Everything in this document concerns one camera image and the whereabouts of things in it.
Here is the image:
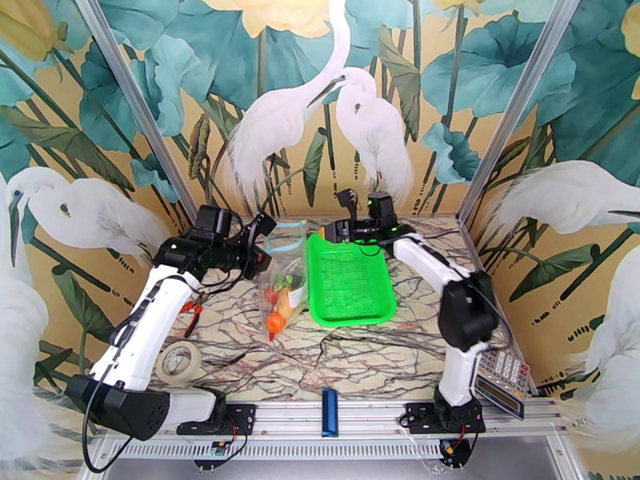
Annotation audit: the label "red black power cable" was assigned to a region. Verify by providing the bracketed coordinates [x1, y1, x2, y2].
[194, 426, 249, 468]

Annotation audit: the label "black power connector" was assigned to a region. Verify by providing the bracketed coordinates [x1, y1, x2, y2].
[438, 426, 474, 468]

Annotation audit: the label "brown potato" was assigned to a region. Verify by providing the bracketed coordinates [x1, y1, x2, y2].
[277, 288, 297, 320]

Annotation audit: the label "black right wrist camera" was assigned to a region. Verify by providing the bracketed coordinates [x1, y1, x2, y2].
[336, 189, 359, 220]

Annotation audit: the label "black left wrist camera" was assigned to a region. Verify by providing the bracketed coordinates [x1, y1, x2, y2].
[254, 212, 278, 240]

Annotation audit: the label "aluminium frame post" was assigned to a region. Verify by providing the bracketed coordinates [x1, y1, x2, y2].
[72, 0, 202, 226]
[456, 0, 584, 225]

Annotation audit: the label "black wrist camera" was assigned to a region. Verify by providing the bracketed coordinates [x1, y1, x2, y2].
[254, 212, 278, 240]
[336, 189, 359, 220]

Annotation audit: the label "red handled pliers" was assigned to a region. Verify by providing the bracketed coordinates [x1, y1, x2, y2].
[179, 300, 206, 340]

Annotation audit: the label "grey desk calculator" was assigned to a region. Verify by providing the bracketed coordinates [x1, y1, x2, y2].
[474, 343, 532, 421]

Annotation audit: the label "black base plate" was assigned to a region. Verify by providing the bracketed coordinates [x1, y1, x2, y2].
[403, 401, 486, 436]
[176, 402, 257, 436]

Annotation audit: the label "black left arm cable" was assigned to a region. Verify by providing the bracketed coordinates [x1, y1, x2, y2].
[81, 313, 135, 474]

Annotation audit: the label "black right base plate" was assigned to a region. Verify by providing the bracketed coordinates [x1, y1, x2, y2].
[403, 401, 486, 436]

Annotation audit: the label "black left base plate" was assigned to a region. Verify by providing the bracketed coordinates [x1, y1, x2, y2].
[176, 402, 257, 436]

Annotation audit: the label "clear zip-top bag blue zipper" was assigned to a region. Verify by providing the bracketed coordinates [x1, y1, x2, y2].
[257, 220, 309, 345]

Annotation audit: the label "aluminium frame rail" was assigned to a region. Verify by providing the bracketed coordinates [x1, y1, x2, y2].
[94, 397, 571, 441]

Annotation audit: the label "beige tape roll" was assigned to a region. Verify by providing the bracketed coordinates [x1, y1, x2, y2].
[155, 341, 203, 388]

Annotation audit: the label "blue metal block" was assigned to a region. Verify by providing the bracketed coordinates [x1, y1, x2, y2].
[321, 387, 340, 438]

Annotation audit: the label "green plastic basket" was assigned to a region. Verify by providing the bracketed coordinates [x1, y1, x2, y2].
[306, 231, 399, 329]

